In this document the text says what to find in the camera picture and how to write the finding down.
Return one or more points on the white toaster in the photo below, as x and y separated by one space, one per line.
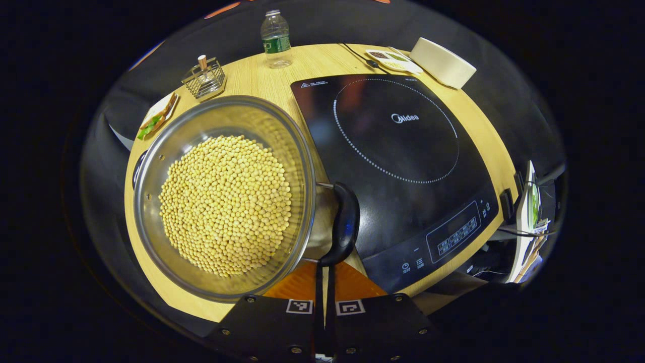
441 63

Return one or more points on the pile of yellow soybeans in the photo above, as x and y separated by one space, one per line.
227 206

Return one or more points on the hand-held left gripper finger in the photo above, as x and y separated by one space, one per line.
319 322
331 322

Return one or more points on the black backdrop cloth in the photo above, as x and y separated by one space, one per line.
242 30

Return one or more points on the clear plastic water bottle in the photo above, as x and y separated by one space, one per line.
276 43

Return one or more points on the black induction cooktop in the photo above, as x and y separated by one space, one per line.
403 166

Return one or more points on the white divided seasoning tray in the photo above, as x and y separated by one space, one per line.
393 60

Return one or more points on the wooden knob metal utensil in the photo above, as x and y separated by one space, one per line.
202 61

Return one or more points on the small white plate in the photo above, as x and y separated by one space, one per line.
155 107

